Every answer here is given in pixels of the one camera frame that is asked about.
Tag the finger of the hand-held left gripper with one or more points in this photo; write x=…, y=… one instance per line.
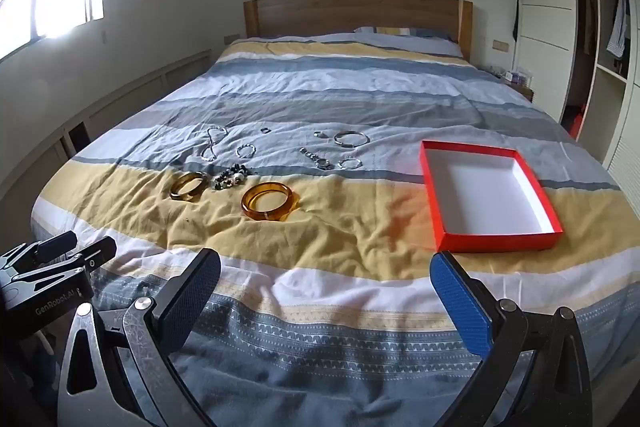
x=55, y=244
x=95, y=254

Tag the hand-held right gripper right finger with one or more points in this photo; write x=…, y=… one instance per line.
x=462, y=307

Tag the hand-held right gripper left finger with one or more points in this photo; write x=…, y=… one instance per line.
x=192, y=297

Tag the dark amber bangle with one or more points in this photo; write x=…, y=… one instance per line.
x=175, y=193

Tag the large amber bangle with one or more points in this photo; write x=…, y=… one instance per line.
x=250, y=208

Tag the red cardboard box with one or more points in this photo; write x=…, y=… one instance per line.
x=480, y=192

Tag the plain silver bangle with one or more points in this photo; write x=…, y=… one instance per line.
x=346, y=145

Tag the red item in wardrobe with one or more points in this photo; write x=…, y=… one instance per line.
x=578, y=122

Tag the wooden nightstand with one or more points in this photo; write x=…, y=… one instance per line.
x=525, y=93

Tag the purple box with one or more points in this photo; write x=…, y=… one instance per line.
x=515, y=78

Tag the striped bed with headboard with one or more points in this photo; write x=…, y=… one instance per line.
x=325, y=97

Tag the striped pillow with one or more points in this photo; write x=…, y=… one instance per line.
x=415, y=41

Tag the white wardrobe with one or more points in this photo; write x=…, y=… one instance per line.
x=545, y=7

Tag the wooden headboard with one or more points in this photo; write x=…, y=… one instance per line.
x=350, y=14

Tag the hanging striped shirt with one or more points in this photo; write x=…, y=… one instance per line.
x=617, y=27

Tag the hanging brown coat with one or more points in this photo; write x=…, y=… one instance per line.
x=591, y=7

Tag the low white wall cabinet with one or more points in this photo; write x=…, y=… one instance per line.
x=125, y=92

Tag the wall switch panel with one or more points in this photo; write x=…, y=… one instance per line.
x=500, y=45

